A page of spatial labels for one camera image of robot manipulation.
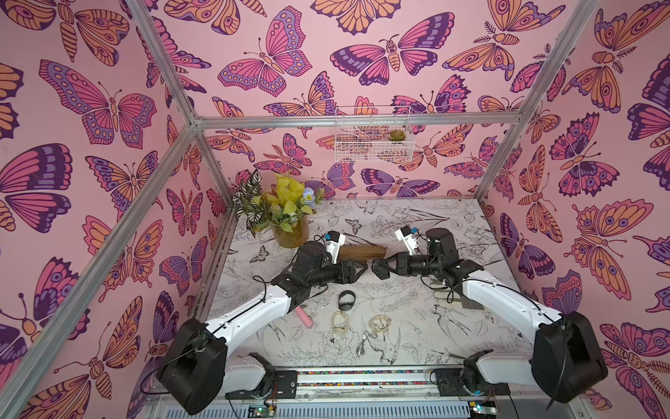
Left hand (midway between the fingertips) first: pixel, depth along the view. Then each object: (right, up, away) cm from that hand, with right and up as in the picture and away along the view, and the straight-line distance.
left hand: (363, 265), depth 78 cm
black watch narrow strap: (-5, -14, +13) cm, 20 cm away
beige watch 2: (+6, -20, +8) cm, 22 cm away
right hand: (+6, +1, +1) cm, 6 cm away
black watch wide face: (+5, -1, 0) cm, 5 cm away
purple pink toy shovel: (-19, -18, +8) cm, 27 cm away
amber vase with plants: (-25, +18, +10) cm, 33 cm away
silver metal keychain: (-1, -26, +2) cm, 26 cm away
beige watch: (-7, -21, +4) cm, 22 cm away
